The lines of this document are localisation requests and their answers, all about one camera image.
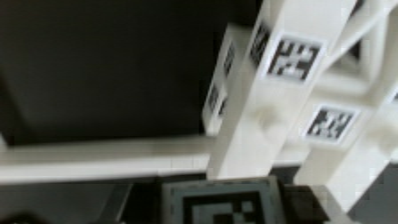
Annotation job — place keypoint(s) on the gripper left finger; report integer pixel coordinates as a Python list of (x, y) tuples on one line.
[(139, 198)]

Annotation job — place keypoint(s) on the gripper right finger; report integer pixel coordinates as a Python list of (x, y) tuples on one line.
[(309, 206)]

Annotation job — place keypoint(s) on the small white cube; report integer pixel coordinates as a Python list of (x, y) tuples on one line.
[(222, 202)]

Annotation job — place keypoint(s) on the white chair side frame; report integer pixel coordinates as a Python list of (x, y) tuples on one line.
[(313, 95)]

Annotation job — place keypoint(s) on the white chair seat block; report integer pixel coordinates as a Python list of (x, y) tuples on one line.
[(231, 53)]

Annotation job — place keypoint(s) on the white border fence frame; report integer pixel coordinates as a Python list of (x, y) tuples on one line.
[(128, 158)]

